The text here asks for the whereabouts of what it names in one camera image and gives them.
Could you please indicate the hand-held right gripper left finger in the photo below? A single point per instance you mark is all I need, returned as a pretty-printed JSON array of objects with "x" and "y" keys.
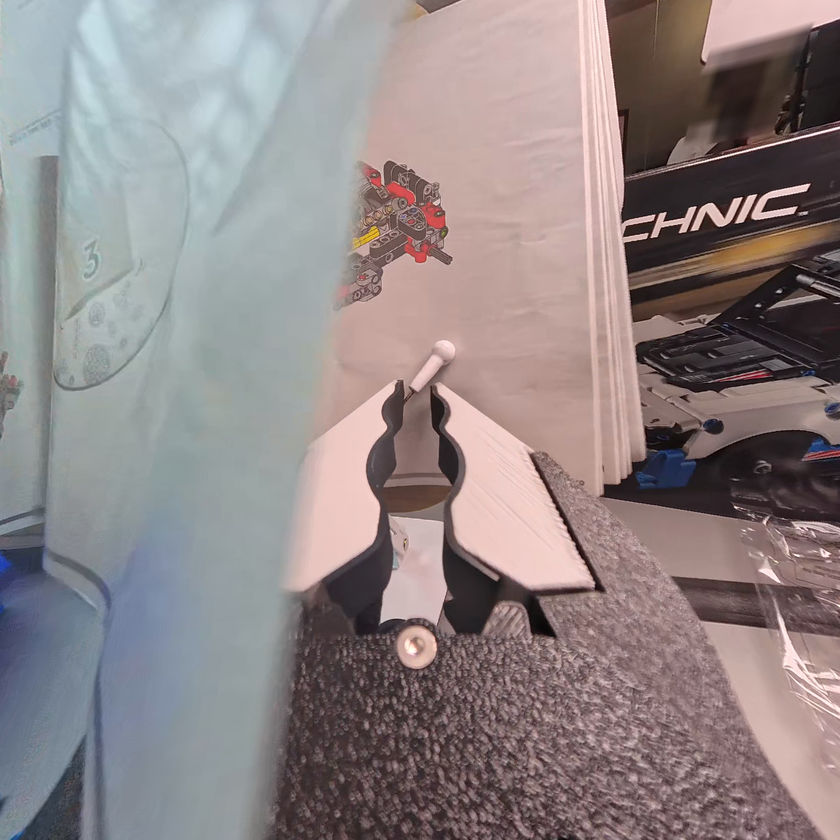
[{"x": 341, "y": 499}]

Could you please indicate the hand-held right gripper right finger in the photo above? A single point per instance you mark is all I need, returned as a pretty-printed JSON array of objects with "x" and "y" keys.
[{"x": 512, "y": 512}]

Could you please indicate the small white ball-end pin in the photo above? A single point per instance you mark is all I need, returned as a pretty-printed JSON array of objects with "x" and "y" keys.
[{"x": 433, "y": 364}]

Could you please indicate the building instruction booklet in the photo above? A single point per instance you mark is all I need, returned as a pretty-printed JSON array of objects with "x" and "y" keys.
[{"x": 512, "y": 197}]

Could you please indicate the clear plastic bag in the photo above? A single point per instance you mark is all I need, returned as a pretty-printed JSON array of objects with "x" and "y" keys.
[{"x": 800, "y": 564}]

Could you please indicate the black toy car box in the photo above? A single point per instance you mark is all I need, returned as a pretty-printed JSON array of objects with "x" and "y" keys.
[{"x": 715, "y": 262}]

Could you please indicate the white pad with black rim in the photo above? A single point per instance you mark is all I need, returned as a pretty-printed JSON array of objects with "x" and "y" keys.
[{"x": 39, "y": 689}]

